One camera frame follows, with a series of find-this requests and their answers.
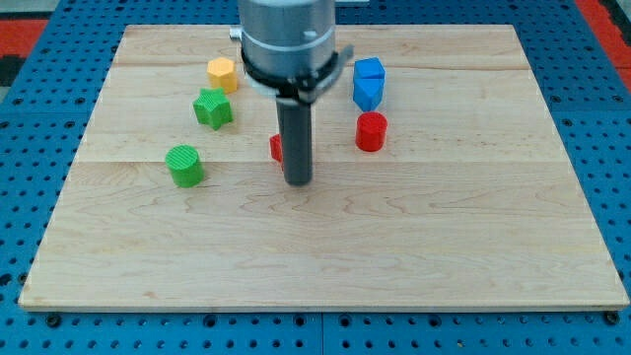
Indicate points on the green star block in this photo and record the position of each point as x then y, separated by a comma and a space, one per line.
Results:
212, 108

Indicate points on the blue pentagon block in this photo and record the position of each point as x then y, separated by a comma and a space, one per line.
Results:
368, 93

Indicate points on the black clamp ring mount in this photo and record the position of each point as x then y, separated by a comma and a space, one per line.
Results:
306, 88

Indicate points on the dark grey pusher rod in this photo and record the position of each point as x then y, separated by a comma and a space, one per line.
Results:
295, 129

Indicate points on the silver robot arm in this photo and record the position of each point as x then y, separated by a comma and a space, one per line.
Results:
288, 48

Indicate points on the green cylinder block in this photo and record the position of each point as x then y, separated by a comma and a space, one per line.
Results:
184, 164

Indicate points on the red block behind rod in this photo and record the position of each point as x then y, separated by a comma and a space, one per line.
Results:
275, 146

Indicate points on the red cylinder block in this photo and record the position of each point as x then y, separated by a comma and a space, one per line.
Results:
371, 129

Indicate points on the light wooden board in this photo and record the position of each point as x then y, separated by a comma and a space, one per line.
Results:
470, 206

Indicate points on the yellow hexagon block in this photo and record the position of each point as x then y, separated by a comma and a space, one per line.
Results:
222, 74

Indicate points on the blue cube block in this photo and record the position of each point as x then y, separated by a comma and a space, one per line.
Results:
369, 68

